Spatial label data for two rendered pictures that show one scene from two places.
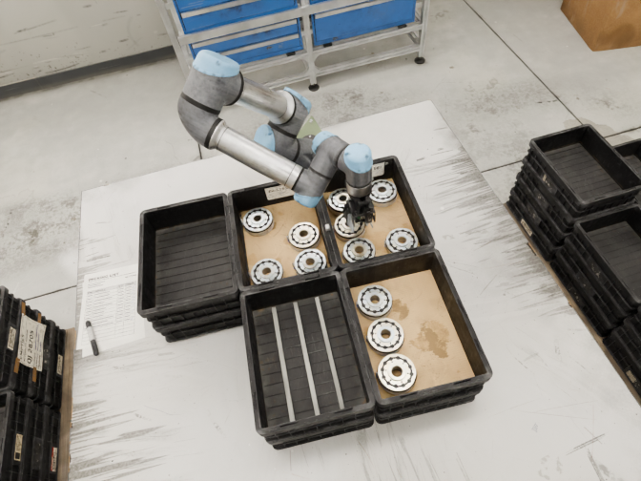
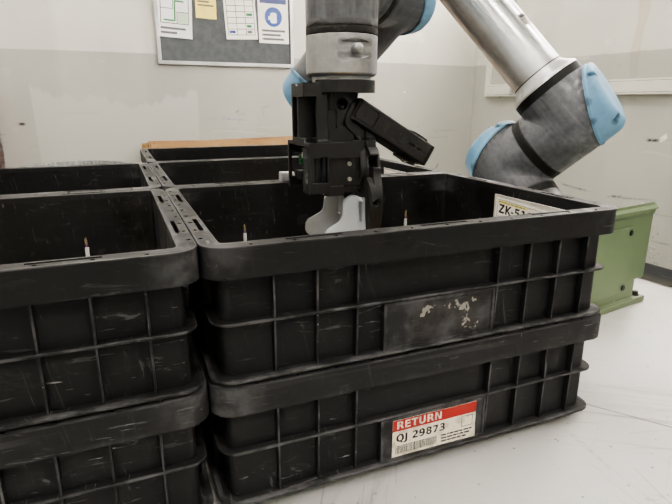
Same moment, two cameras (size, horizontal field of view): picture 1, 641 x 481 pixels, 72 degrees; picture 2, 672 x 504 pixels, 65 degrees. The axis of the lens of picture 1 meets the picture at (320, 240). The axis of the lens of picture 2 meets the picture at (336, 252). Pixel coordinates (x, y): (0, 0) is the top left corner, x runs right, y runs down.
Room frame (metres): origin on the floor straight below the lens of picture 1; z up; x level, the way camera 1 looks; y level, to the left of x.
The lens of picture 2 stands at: (0.67, -0.70, 1.03)
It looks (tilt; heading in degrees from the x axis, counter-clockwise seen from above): 16 degrees down; 72
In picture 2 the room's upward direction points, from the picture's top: straight up
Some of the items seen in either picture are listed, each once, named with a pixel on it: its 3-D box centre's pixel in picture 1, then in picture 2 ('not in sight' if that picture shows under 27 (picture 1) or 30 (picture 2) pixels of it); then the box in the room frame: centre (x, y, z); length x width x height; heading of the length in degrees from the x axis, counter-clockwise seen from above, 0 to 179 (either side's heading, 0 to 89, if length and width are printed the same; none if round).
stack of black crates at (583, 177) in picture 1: (567, 195); not in sight; (1.20, -1.17, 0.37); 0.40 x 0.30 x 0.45; 8
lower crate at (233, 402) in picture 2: not in sight; (367, 341); (0.88, -0.17, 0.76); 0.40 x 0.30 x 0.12; 5
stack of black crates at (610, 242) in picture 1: (618, 271); not in sight; (0.80, -1.23, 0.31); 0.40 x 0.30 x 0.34; 8
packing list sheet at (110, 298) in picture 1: (110, 305); not in sight; (0.80, 0.77, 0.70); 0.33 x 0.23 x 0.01; 8
